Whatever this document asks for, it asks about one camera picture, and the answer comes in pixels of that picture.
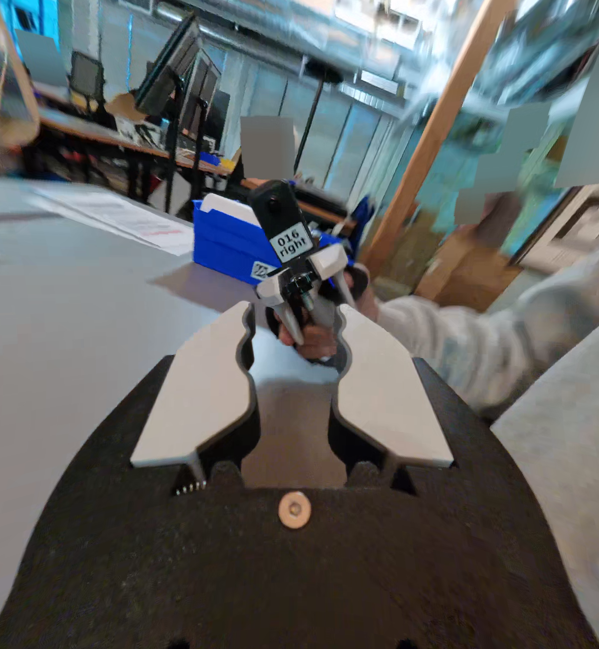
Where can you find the wooden beam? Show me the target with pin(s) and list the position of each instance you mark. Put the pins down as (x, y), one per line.
(431, 147)

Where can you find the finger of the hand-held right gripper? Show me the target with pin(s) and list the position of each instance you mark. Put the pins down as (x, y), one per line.
(329, 261)
(271, 291)

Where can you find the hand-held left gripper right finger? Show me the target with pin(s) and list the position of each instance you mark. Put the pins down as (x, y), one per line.
(385, 395)

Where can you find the blue storage bin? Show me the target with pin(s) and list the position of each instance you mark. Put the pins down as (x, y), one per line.
(223, 248)

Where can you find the black pole stand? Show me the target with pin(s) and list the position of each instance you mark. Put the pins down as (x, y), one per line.
(324, 71)

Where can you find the person's right hand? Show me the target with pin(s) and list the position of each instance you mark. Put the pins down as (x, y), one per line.
(319, 345)

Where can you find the white plastic insert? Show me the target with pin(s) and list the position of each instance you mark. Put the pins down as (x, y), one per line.
(228, 208)

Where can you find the framed marker poster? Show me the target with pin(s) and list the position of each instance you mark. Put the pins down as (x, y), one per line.
(578, 223)

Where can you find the black office chair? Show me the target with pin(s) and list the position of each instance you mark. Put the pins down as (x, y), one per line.
(86, 76)

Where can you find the black monitor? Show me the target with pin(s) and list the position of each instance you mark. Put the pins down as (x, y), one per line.
(203, 91)
(170, 66)

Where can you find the printed paper sheet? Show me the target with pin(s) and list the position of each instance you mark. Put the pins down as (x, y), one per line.
(122, 218)

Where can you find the cardboard box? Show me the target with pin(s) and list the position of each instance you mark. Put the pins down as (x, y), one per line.
(461, 274)

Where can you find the black star knob screw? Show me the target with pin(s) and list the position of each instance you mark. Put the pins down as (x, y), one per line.
(297, 285)

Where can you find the person's right forearm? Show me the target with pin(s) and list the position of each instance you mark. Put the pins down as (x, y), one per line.
(482, 345)

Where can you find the wooden workbench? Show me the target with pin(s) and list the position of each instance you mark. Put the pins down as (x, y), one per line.
(101, 133)

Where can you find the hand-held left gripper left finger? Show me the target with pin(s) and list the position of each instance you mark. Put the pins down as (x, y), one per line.
(203, 395)

